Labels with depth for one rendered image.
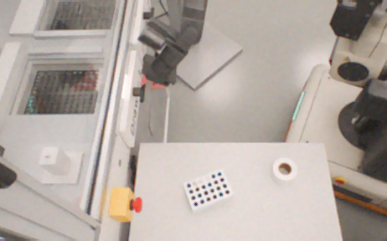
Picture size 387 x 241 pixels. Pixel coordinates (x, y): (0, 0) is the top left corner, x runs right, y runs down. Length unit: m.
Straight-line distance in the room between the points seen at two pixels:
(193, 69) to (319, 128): 0.88
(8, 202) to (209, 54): 1.84
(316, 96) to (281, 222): 0.93
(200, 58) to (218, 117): 0.44
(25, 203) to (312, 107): 1.44
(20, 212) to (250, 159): 0.69
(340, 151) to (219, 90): 0.81
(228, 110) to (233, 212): 1.10
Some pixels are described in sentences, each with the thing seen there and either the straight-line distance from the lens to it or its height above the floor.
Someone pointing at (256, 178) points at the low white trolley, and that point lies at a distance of 1.01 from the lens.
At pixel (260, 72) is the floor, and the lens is 2.16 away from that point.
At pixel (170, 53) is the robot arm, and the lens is 0.84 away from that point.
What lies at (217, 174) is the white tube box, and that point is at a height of 0.79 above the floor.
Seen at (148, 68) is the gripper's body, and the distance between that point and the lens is 0.91.
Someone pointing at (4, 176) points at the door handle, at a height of 1.40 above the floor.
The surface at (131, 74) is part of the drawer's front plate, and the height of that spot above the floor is 0.93.
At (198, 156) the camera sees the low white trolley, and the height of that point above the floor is 0.76.
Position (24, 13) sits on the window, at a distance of 0.57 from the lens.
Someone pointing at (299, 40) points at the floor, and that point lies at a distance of 2.37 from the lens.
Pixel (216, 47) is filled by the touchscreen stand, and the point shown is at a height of 0.04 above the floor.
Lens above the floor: 1.71
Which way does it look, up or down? 61 degrees down
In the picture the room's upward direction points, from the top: 7 degrees counter-clockwise
